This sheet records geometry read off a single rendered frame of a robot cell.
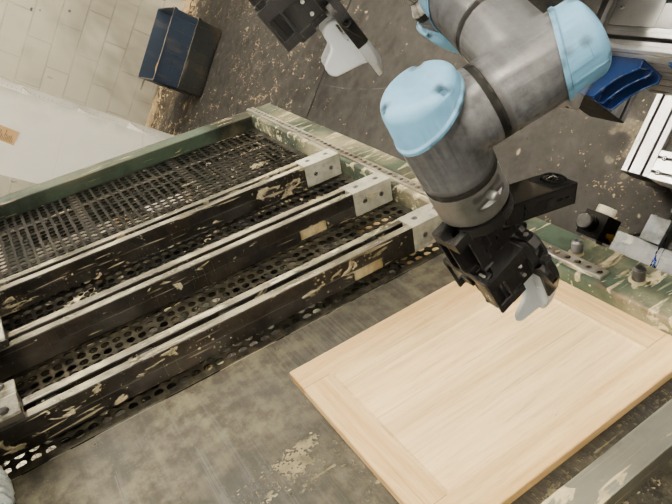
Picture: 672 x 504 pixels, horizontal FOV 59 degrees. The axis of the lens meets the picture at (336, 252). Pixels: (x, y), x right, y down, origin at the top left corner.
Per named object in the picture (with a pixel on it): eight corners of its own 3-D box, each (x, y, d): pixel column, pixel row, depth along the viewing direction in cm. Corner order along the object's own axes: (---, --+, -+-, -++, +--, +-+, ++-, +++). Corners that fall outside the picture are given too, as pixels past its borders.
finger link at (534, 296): (516, 332, 73) (492, 291, 67) (547, 298, 74) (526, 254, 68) (536, 345, 71) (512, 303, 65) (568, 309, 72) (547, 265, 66)
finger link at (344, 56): (350, 98, 73) (301, 40, 69) (388, 66, 72) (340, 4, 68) (354, 106, 71) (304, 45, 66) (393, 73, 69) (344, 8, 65)
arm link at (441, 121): (479, 71, 47) (387, 132, 48) (520, 167, 54) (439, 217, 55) (442, 38, 53) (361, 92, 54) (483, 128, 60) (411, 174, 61)
